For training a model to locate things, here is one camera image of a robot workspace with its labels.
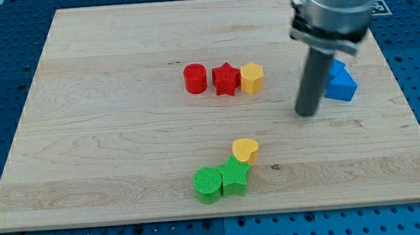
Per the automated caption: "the red cylinder block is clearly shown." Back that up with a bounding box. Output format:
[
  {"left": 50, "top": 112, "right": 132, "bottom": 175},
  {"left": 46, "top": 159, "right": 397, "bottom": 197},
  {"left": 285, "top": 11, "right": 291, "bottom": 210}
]
[{"left": 183, "top": 64, "right": 207, "bottom": 94}]

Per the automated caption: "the light wooden board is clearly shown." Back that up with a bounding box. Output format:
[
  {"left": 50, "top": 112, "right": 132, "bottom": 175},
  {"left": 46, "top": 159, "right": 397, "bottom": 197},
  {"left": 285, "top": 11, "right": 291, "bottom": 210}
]
[{"left": 0, "top": 0, "right": 420, "bottom": 233}]

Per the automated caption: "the yellow hexagon block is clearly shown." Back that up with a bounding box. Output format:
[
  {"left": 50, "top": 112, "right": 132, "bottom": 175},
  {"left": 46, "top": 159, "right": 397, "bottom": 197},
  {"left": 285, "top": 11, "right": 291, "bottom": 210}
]
[{"left": 240, "top": 63, "right": 264, "bottom": 94}]

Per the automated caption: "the blue triangle block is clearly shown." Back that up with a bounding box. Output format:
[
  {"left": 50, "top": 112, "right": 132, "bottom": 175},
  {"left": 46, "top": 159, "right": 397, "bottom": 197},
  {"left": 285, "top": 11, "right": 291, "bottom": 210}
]
[{"left": 325, "top": 69, "right": 358, "bottom": 101}]

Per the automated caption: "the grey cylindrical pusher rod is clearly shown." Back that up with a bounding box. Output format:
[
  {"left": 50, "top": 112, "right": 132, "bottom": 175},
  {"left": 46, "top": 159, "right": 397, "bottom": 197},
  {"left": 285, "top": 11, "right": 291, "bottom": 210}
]
[{"left": 294, "top": 47, "right": 335, "bottom": 117}]

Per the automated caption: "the white fiducial marker tag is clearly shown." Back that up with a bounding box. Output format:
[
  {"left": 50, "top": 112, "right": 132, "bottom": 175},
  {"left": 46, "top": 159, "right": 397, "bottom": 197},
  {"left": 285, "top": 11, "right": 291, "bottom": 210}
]
[{"left": 371, "top": 0, "right": 392, "bottom": 17}]

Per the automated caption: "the blue block behind rod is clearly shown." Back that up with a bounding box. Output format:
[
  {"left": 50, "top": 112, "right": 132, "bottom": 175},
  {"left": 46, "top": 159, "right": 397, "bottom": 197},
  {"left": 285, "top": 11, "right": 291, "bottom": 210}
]
[{"left": 328, "top": 59, "right": 346, "bottom": 81}]

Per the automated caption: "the red star block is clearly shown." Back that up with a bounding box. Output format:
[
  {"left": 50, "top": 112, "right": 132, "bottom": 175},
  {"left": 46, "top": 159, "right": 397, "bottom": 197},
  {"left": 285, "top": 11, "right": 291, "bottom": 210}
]
[{"left": 212, "top": 62, "right": 240, "bottom": 96}]

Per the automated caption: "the yellow heart block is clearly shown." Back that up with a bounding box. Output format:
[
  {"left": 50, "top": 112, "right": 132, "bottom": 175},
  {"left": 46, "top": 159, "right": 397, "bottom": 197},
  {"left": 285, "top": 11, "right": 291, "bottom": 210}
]
[{"left": 232, "top": 138, "right": 260, "bottom": 164}]

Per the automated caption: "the green cylinder block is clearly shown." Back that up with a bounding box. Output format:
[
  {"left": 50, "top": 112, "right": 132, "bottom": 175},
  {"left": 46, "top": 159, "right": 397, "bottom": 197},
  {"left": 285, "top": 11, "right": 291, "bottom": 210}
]
[{"left": 193, "top": 167, "right": 222, "bottom": 205}]

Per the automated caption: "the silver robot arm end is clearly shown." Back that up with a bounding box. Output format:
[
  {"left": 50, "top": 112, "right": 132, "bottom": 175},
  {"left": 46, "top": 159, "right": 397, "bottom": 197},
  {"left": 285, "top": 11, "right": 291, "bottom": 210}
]
[{"left": 289, "top": 0, "right": 375, "bottom": 55}]

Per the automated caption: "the green star block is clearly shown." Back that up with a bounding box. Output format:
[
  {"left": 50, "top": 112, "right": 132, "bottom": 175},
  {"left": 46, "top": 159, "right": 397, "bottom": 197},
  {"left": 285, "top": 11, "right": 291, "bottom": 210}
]
[{"left": 216, "top": 155, "right": 251, "bottom": 197}]

